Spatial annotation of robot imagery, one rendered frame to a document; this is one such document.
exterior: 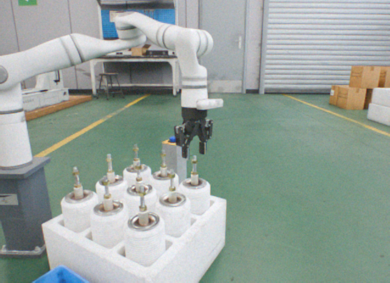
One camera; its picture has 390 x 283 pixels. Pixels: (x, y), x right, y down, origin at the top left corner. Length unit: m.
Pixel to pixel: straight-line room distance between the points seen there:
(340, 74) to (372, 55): 0.73
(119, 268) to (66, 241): 0.19
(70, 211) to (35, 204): 0.23
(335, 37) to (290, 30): 0.94
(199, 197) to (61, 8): 5.96
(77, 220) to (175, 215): 0.27
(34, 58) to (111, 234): 0.54
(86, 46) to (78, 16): 5.40
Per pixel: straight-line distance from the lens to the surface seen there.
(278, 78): 5.84
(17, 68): 0.90
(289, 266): 0.95
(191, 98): 0.71
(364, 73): 4.25
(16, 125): 0.94
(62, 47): 0.90
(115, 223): 0.70
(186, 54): 0.70
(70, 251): 0.80
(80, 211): 0.78
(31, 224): 1.02
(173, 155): 1.01
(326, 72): 6.19
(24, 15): 6.86
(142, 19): 0.89
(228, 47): 5.71
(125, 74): 5.92
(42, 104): 3.85
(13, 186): 0.97
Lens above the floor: 0.61
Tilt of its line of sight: 15 degrees down
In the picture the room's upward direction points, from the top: straight up
